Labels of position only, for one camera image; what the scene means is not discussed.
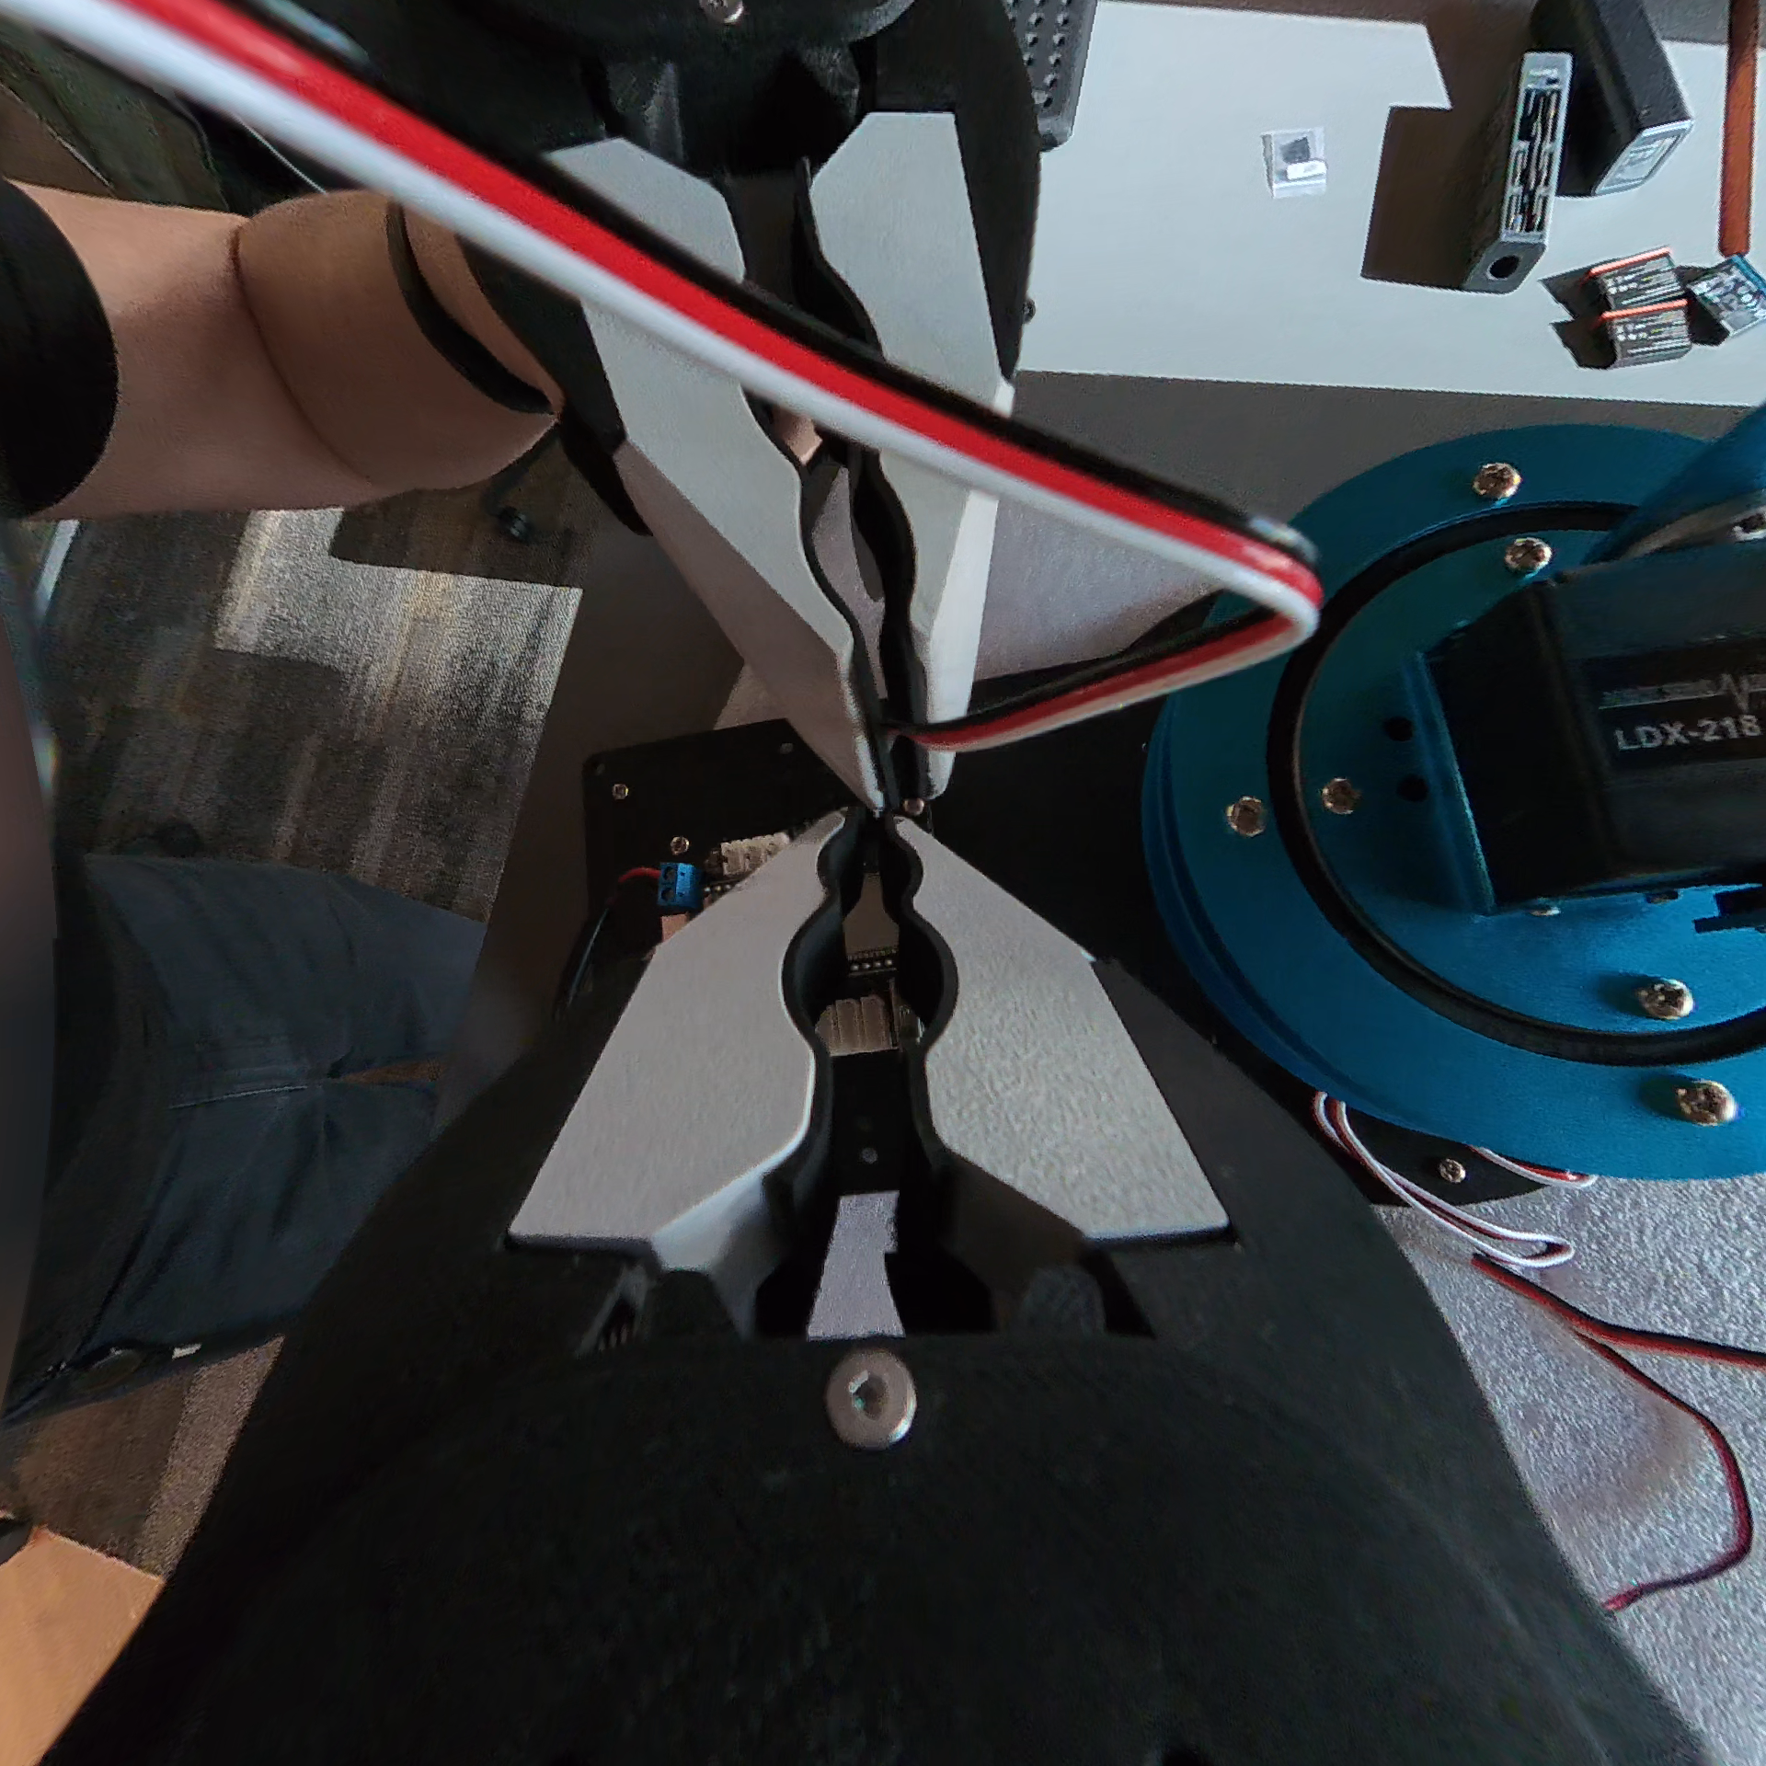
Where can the blue toy robot arm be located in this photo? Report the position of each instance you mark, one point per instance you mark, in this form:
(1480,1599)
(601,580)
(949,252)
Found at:
(1380,896)

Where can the small black orange module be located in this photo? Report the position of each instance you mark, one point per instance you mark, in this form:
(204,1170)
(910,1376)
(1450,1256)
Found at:
(1637,336)
(1630,283)

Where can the light grey desk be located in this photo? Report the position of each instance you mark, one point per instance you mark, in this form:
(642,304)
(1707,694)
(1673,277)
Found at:
(1172,276)

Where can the person's dark pants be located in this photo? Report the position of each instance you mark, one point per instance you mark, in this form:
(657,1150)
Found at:
(249,1077)

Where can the black grey patterned charger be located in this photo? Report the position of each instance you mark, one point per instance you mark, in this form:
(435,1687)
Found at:
(1520,178)

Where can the brown cardboard box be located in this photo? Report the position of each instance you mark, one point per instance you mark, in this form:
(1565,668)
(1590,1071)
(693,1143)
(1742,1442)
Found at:
(69,1657)

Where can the black controller circuit board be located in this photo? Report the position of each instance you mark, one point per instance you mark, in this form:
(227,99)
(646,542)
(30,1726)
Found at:
(650,800)

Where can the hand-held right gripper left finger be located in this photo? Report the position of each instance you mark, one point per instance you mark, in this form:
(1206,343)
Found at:
(663,1104)

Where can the small white packet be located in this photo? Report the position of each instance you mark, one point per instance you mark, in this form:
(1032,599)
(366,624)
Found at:
(1295,162)

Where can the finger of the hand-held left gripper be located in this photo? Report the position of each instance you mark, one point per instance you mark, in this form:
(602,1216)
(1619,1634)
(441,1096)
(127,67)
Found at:
(925,221)
(717,526)

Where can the person's left forearm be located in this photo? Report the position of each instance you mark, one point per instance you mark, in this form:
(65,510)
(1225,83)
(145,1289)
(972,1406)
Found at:
(165,358)

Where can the black power adapter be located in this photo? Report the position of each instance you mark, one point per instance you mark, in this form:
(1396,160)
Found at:
(1613,83)

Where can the small blue module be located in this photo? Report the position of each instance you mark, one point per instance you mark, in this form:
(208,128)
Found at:
(1733,297)

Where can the brown stick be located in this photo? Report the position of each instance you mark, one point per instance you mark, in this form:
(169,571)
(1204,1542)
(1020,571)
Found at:
(1739,125)

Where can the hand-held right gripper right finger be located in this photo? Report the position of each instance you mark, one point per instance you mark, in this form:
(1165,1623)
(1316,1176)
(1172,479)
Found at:
(1063,1104)

